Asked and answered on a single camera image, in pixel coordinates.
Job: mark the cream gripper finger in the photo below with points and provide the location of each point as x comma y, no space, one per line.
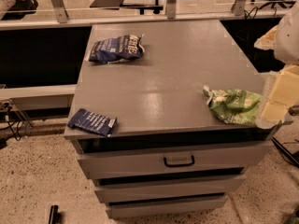
280,93
268,40

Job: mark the middle grey drawer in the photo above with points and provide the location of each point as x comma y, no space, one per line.
154,190

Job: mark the blue kettle chip bag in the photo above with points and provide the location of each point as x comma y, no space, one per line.
118,49

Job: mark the black drawer handle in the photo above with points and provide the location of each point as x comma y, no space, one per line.
179,162

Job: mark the black chair top left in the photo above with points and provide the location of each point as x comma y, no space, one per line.
16,9

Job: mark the bottom grey drawer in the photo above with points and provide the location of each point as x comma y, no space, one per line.
166,207

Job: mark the blue rxbar blueberry bar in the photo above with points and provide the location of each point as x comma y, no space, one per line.
91,122

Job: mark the grey drawer cabinet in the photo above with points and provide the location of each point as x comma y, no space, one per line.
158,100

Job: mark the black object on floor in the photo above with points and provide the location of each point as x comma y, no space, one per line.
54,217

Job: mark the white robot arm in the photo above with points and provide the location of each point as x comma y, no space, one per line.
287,37

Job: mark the grey drawer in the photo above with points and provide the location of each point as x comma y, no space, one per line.
154,190
166,207
156,161

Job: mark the green jalapeno chip bag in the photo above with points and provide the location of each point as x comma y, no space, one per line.
233,106

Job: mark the grey metal railing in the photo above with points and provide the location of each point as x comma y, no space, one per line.
79,13

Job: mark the top grey drawer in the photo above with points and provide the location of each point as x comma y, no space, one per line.
156,161

